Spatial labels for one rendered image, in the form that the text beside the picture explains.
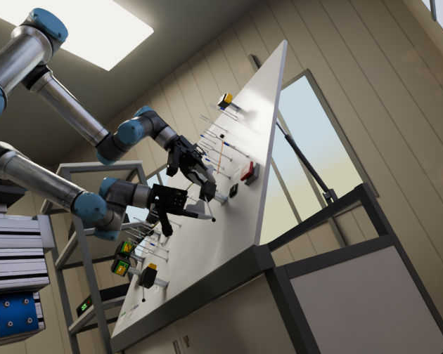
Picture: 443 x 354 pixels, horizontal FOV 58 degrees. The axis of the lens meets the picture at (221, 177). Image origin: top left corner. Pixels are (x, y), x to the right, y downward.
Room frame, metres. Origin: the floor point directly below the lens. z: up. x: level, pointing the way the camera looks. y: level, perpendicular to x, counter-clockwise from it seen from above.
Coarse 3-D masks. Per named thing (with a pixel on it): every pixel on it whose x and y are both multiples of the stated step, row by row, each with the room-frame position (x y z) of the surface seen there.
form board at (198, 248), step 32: (256, 96) 1.44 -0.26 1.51; (256, 128) 1.31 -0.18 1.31; (224, 160) 1.48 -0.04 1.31; (256, 160) 1.20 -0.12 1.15; (192, 192) 1.70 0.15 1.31; (224, 192) 1.34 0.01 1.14; (256, 192) 1.11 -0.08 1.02; (160, 224) 1.97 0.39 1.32; (192, 224) 1.52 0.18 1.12; (224, 224) 1.23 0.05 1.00; (256, 224) 1.04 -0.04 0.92; (192, 256) 1.38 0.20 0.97; (224, 256) 1.14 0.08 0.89; (160, 288) 1.55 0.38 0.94; (128, 320) 1.77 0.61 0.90
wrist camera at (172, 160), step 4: (172, 148) 1.22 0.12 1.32; (176, 148) 1.22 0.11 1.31; (172, 152) 1.21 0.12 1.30; (176, 152) 1.22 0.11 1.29; (168, 156) 1.24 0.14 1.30; (172, 156) 1.20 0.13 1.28; (176, 156) 1.21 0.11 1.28; (168, 160) 1.23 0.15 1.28; (172, 160) 1.19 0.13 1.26; (176, 160) 1.20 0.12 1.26; (168, 164) 1.20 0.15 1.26; (172, 164) 1.19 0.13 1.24; (176, 164) 1.20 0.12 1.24; (168, 168) 1.19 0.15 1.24; (172, 168) 1.18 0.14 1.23; (176, 168) 1.19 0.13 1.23; (168, 172) 1.20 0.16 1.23; (172, 172) 1.20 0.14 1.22; (176, 172) 1.21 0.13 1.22; (172, 176) 1.22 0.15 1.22
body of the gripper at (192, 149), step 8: (176, 136) 1.22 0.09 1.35; (168, 144) 1.21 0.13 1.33; (176, 144) 1.24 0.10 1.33; (184, 144) 1.26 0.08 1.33; (184, 152) 1.22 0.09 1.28; (192, 152) 1.25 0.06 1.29; (200, 152) 1.26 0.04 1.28; (184, 160) 1.24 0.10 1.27; (192, 160) 1.23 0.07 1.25; (184, 168) 1.26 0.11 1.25; (192, 168) 1.30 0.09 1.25
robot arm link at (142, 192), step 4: (140, 184) 1.15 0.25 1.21; (136, 188) 1.13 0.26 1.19; (140, 188) 1.14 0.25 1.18; (144, 188) 1.14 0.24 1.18; (148, 188) 1.15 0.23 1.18; (136, 192) 1.13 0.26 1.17; (140, 192) 1.14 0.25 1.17; (144, 192) 1.14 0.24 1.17; (148, 192) 1.15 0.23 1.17; (136, 196) 1.13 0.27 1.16; (140, 196) 1.14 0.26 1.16; (144, 196) 1.14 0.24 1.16; (136, 200) 1.14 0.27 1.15; (140, 200) 1.14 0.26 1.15; (144, 200) 1.14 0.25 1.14; (136, 204) 1.15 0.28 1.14; (140, 204) 1.15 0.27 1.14; (144, 204) 1.15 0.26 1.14; (140, 208) 1.18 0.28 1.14; (144, 208) 1.17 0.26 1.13
